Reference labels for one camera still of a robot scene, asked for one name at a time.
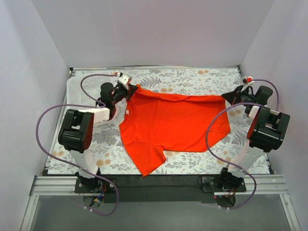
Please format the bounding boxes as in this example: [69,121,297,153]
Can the white plastic laundry basket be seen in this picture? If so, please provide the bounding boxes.
[66,71,117,106]

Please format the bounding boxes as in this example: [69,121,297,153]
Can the orange t shirt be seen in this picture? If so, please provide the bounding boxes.
[119,85,231,177]

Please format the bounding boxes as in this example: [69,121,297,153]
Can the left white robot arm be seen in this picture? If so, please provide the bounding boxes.
[58,81,138,193]

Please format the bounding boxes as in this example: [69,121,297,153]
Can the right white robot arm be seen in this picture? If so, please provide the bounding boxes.
[218,85,290,191]

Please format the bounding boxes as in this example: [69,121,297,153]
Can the floral patterned table mat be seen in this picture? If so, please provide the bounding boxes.
[48,68,270,175]

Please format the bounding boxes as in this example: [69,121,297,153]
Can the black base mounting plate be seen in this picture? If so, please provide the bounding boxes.
[74,174,246,203]

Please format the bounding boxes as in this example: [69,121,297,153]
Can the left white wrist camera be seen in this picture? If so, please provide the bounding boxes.
[115,72,132,87]

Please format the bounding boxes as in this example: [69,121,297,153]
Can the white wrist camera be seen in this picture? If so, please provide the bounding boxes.
[115,72,132,87]
[242,76,254,91]

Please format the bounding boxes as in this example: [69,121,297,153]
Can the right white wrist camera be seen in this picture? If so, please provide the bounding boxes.
[242,76,254,91]

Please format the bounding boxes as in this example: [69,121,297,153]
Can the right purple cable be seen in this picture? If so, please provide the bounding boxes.
[205,78,280,211]

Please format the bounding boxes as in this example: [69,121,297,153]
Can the aluminium frame rail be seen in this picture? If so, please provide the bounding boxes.
[20,174,300,231]

